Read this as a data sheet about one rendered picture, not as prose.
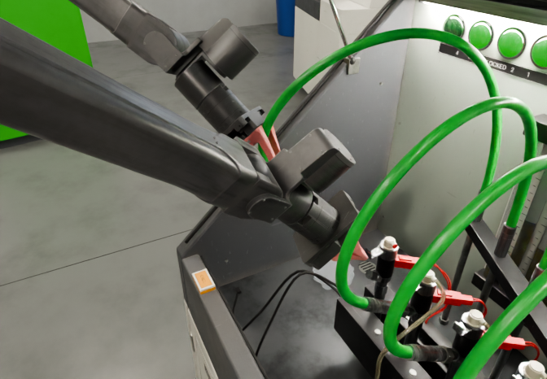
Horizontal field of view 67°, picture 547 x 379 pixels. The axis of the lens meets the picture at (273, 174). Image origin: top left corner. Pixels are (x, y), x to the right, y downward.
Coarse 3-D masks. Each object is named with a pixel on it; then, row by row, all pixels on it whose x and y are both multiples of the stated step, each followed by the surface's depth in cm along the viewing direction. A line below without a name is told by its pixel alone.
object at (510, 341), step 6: (510, 336) 53; (504, 342) 52; (510, 342) 52; (516, 342) 53; (522, 342) 53; (498, 348) 53; (504, 348) 53; (510, 348) 53; (516, 348) 53; (522, 348) 53
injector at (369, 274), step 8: (384, 248) 64; (384, 256) 64; (392, 256) 64; (376, 264) 67; (384, 264) 65; (392, 264) 65; (368, 272) 66; (376, 272) 66; (384, 272) 66; (392, 272) 67; (376, 280) 66; (384, 280) 67; (376, 288) 69; (384, 288) 68; (376, 296) 70; (384, 296) 70
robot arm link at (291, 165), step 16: (304, 144) 49; (320, 144) 48; (336, 144) 50; (272, 160) 51; (288, 160) 50; (304, 160) 48; (320, 160) 48; (336, 160) 49; (352, 160) 51; (288, 176) 49; (304, 176) 49; (320, 176) 50; (336, 176) 50; (288, 192) 49; (320, 192) 52; (256, 208) 46; (272, 208) 47
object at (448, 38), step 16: (384, 32) 55; (400, 32) 55; (416, 32) 55; (432, 32) 55; (352, 48) 55; (464, 48) 56; (320, 64) 56; (480, 64) 58; (304, 80) 57; (496, 80) 60; (288, 96) 58; (496, 96) 61; (272, 112) 59; (496, 112) 62; (496, 128) 64; (496, 144) 65; (496, 160) 67; (480, 192) 70
